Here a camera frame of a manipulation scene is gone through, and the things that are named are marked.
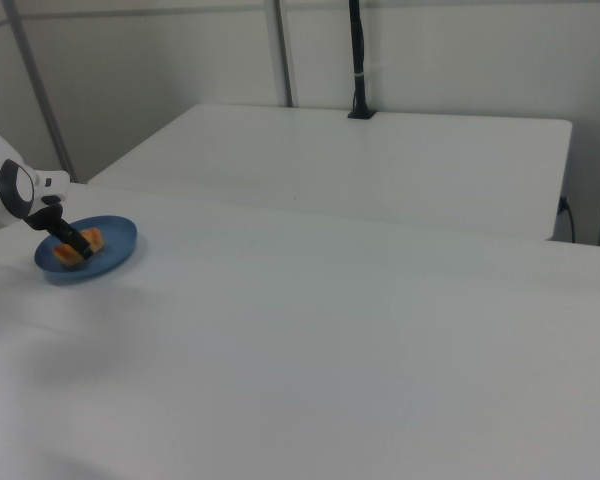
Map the white adjacent table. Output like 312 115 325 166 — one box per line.
87 103 574 242

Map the grey metal partition post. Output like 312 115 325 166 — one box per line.
1 0 77 184
263 0 297 108

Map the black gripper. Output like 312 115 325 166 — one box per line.
23 201 94 260

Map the blue round plate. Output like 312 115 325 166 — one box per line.
33 214 139 288

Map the black wall power cable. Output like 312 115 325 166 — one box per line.
558 196 577 245

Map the orange glazed bread roll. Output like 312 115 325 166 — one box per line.
53 226 104 269

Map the black camera stand pole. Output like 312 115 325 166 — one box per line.
347 0 377 122

